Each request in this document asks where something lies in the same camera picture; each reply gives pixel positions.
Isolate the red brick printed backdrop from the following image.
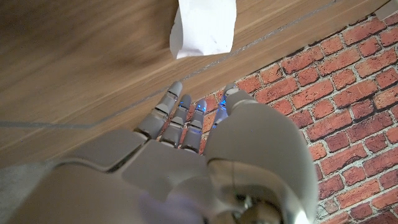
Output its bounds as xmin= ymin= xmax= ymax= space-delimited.
xmin=155 ymin=12 xmax=398 ymax=224

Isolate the white receipt paper strip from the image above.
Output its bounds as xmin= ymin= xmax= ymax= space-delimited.
xmin=169 ymin=0 xmax=238 ymax=60

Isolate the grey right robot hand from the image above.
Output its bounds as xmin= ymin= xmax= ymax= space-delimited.
xmin=6 ymin=80 xmax=320 ymax=224

